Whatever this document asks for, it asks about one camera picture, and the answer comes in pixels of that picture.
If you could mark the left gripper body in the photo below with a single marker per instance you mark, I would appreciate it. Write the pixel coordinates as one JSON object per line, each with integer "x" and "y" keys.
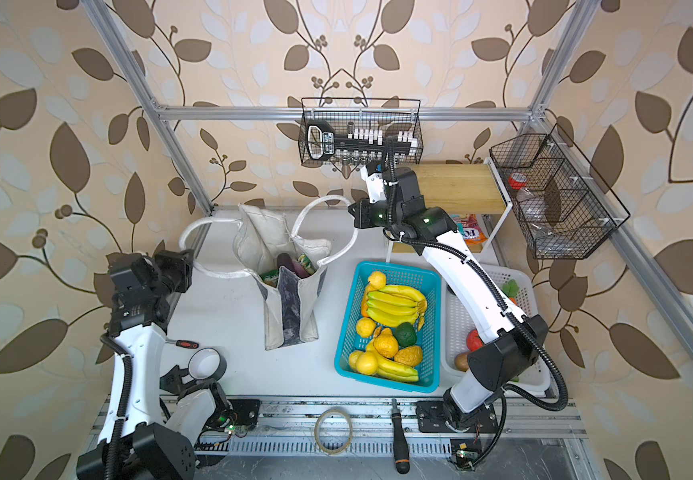
{"x": 170, "y": 275}

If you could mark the red tomato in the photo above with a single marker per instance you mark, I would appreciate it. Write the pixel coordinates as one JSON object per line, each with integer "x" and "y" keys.
{"x": 473, "y": 341}

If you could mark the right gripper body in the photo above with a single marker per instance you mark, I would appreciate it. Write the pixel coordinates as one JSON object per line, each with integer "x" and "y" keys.
{"x": 377, "y": 216}

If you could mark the black tape roll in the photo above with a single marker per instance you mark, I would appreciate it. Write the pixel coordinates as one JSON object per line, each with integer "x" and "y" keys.
{"x": 207, "y": 364}

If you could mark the cream canvas tote bag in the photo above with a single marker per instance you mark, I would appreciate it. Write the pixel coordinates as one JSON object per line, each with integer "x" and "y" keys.
{"x": 289, "y": 301}

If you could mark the black handled screwdriver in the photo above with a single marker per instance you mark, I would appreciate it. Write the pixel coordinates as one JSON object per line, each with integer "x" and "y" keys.
{"x": 400, "y": 446}

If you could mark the yellow pear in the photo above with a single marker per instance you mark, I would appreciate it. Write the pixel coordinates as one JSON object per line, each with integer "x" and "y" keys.
{"x": 376, "y": 281}

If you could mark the Fox's candy bag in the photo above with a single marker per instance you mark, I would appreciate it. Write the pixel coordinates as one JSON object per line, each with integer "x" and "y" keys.
{"x": 470, "y": 229}

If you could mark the green snack bag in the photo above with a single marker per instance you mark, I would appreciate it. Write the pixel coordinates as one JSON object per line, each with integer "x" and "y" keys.
{"x": 304, "y": 267}

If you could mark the clear tape roll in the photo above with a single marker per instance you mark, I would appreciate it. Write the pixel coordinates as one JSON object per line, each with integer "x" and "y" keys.
{"x": 333, "y": 432}

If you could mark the black wire basket wall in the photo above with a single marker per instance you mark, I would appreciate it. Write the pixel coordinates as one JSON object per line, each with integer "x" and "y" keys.
{"x": 361, "y": 109}
{"x": 583, "y": 210}

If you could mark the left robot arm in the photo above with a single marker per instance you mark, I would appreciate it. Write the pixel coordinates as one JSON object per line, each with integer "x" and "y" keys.
{"x": 137, "y": 442}

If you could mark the white wooden two-tier shelf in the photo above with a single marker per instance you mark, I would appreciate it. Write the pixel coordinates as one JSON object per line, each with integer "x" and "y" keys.
{"x": 462, "y": 189}

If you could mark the banana bunch upper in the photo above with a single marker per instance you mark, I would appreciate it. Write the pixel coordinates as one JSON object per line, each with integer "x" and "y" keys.
{"x": 392, "y": 306}

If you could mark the black wire basket right wall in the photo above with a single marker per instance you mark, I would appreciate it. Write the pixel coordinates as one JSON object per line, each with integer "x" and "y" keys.
{"x": 583, "y": 210}

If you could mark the banana lower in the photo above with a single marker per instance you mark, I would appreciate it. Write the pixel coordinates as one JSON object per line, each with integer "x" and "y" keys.
{"x": 391, "y": 370}

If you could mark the black wire basket back wall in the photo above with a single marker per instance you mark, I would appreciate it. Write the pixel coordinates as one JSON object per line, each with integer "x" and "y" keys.
{"x": 361, "y": 109}

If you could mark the plastic bottle red cap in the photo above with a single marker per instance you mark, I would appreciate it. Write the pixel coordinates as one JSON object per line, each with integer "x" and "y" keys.
{"x": 531, "y": 208}

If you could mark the black socket tool set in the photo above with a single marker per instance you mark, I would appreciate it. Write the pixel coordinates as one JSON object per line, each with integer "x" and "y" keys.
{"x": 353, "y": 142}

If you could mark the yellow textured fruit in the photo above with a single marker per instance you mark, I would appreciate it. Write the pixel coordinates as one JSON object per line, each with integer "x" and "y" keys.
{"x": 386, "y": 344}

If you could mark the yellow lemon bottom left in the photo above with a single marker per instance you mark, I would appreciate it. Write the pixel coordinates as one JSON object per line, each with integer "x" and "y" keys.
{"x": 363, "y": 362}

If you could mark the green bell pepper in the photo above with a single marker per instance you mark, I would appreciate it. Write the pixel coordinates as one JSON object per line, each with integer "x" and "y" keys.
{"x": 405, "y": 335}

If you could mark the white plastic basket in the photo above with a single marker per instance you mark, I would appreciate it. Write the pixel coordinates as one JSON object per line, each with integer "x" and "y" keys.
{"x": 457, "y": 324}

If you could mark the red handled screwdriver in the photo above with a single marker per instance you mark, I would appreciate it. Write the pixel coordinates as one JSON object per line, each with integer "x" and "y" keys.
{"x": 184, "y": 344}

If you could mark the teal plastic basket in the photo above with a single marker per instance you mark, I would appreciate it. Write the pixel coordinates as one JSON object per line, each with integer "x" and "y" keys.
{"x": 391, "y": 331}

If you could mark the small yellow lemon left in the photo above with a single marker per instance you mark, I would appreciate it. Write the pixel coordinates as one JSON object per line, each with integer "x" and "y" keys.
{"x": 365, "y": 327}

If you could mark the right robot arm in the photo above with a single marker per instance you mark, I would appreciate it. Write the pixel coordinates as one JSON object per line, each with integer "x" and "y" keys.
{"x": 512, "y": 340}

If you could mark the purple eggplant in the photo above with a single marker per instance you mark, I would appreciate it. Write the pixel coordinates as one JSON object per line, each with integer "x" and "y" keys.
{"x": 285, "y": 260}

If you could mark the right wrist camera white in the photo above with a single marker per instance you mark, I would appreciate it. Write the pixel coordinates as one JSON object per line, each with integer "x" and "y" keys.
{"x": 372, "y": 177}

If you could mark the brown potato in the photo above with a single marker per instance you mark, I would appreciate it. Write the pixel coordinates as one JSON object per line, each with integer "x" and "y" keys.
{"x": 461, "y": 362}

